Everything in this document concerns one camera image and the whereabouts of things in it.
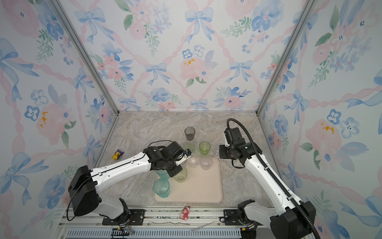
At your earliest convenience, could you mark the teal cup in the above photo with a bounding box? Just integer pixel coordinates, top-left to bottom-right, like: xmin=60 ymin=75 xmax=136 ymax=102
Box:
xmin=153 ymin=178 xmax=170 ymax=198
xmin=156 ymin=170 xmax=170 ymax=180

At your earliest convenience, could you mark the light green textured cup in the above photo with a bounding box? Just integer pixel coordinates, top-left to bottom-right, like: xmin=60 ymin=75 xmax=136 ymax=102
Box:
xmin=173 ymin=168 xmax=188 ymax=183
xmin=183 ymin=142 xmax=196 ymax=153

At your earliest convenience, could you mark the bright green cup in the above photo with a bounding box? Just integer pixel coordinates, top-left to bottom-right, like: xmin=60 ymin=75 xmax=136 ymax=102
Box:
xmin=199 ymin=141 xmax=211 ymax=156

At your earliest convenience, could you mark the clear textured cup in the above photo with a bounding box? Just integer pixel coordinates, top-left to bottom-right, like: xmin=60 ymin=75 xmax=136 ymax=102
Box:
xmin=200 ymin=155 xmax=213 ymax=170

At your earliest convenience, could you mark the smoky grey cup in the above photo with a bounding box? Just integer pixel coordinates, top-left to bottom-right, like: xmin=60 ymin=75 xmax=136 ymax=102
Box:
xmin=184 ymin=126 xmax=196 ymax=141

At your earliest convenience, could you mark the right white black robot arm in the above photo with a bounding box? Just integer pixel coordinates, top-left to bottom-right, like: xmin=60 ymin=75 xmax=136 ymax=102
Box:
xmin=223 ymin=127 xmax=320 ymax=239

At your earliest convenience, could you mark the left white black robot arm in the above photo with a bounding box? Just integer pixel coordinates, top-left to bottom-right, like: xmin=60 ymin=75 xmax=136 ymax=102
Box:
xmin=68 ymin=141 xmax=192 ymax=225

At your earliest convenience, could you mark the beige plastic tray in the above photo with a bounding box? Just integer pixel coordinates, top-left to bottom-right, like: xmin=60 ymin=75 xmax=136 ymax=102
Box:
xmin=153 ymin=158 xmax=223 ymax=204

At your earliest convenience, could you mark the pikachu toy figure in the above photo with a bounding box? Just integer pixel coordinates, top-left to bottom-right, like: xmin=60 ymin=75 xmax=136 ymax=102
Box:
xmin=112 ymin=149 xmax=124 ymax=160

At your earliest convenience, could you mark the pink bear toy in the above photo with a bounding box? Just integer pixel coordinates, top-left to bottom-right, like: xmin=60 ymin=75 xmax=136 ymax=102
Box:
xmin=180 ymin=206 xmax=190 ymax=221

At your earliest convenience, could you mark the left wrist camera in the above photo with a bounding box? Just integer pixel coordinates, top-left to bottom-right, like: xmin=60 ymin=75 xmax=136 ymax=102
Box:
xmin=176 ymin=149 xmax=192 ymax=166

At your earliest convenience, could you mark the aluminium rail frame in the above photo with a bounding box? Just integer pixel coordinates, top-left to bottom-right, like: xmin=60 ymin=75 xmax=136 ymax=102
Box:
xmin=53 ymin=207 xmax=274 ymax=239

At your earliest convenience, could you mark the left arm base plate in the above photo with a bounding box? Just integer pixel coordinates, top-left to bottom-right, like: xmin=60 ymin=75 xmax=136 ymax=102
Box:
xmin=102 ymin=209 xmax=145 ymax=226

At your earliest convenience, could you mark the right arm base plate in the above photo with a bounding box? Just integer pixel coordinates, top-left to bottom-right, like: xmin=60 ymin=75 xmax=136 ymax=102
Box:
xmin=221 ymin=208 xmax=249 ymax=226

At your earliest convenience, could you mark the black corrugated cable hose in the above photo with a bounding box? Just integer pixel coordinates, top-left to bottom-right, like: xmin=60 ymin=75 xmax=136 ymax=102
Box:
xmin=226 ymin=118 xmax=321 ymax=239

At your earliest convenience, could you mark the right aluminium corner post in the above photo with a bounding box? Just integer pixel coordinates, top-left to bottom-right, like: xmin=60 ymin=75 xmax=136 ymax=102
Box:
xmin=256 ymin=0 xmax=316 ymax=117

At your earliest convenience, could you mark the aluminium corner post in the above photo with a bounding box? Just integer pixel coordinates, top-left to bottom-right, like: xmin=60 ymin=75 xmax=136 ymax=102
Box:
xmin=256 ymin=0 xmax=316 ymax=117
xmin=47 ymin=0 xmax=119 ymax=116

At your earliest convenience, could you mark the left aluminium corner post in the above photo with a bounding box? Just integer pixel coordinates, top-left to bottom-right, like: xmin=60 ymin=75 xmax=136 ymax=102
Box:
xmin=47 ymin=0 xmax=119 ymax=116

